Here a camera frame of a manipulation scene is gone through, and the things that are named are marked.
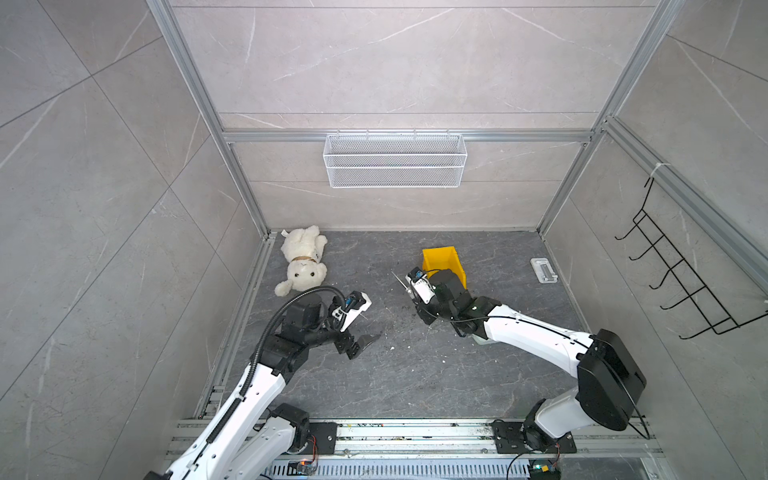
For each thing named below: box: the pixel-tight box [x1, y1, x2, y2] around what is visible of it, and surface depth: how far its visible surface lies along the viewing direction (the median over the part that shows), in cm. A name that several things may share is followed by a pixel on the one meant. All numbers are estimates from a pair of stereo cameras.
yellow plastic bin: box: [422, 246, 467, 289], surface depth 109 cm
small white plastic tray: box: [530, 257, 558, 283], surface depth 109 cm
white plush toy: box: [274, 225, 328, 297], surface depth 103 cm
